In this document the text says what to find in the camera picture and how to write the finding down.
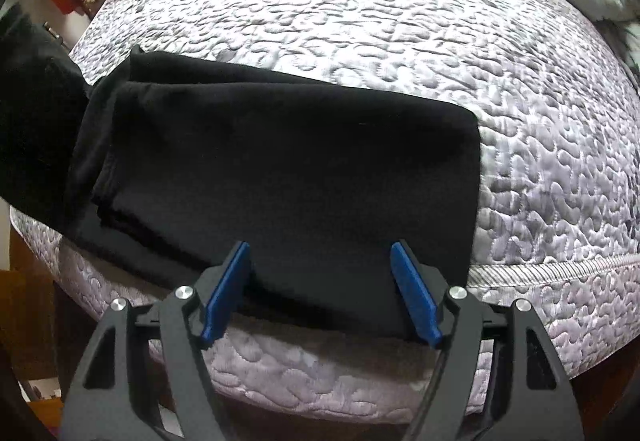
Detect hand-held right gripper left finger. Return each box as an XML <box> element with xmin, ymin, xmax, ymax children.
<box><xmin>60</xmin><ymin>241</ymin><xmax>252</xmax><ymax>441</ymax></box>

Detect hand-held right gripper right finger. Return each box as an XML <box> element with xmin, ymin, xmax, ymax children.
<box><xmin>389</xmin><ymin>241</ymin><xmax>587</xmax><ymax>441</ymax></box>

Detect black pants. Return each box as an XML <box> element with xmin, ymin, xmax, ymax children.
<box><xmin>62</xmin><ymin>45</ymin><xmax>482</xmax><ymax>343</ymax></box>

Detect dark cloth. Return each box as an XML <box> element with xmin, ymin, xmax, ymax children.
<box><xmin>0</xmin><ymin>3</ymin><xmax>94</xmax><ymax>228</ymax></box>

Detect grey quilted mattress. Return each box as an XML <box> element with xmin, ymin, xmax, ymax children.
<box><xmin>9</xmin><ymin>0</ymin><xmax>640</xmax><ymax>423</ymax></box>

